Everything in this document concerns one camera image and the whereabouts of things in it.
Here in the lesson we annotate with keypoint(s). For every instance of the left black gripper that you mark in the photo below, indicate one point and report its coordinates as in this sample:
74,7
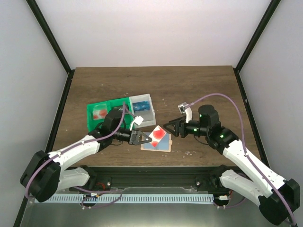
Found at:
141,142

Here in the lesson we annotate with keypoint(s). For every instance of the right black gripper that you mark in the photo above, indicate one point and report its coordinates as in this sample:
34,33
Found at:
174,122

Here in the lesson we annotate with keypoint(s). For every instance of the red white card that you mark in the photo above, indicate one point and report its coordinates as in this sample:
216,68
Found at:
157,135
99,114

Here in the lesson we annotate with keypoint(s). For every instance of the beige card holder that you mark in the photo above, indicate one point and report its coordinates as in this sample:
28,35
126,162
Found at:
163,146

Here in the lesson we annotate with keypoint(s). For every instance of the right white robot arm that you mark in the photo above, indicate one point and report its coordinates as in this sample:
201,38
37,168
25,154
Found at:
276,197

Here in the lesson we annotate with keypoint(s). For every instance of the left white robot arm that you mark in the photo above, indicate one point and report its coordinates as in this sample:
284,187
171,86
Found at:
48,173

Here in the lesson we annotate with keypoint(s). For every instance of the blue vip card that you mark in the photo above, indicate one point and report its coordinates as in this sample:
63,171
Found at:
141,106

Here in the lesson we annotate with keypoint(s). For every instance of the black vip card in bin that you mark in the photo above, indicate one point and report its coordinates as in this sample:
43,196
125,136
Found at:
120,108

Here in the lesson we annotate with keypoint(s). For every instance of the white plastic bin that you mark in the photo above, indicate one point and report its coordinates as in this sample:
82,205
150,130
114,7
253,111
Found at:
149,115

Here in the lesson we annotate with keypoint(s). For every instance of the light blue slotted strip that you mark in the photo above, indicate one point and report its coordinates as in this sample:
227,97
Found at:
135,198

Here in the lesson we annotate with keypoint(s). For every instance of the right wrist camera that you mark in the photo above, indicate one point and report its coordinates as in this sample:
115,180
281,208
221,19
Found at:
184,108

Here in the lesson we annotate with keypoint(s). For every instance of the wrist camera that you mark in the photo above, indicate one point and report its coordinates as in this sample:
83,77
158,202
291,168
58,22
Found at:
184,108
137,120

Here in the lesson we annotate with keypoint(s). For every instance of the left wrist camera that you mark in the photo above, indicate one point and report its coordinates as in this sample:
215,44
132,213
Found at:
137,120

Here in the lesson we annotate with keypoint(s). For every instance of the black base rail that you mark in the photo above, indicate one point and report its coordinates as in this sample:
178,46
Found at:
201,178

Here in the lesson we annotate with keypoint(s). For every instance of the right black frame post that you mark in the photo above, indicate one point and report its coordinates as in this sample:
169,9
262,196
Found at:
257,33

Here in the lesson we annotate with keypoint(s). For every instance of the black frame post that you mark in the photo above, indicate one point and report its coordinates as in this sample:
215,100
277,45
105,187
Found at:
257,33
48,33

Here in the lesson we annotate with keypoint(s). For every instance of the left black frame post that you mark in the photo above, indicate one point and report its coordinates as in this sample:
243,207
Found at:
48,33

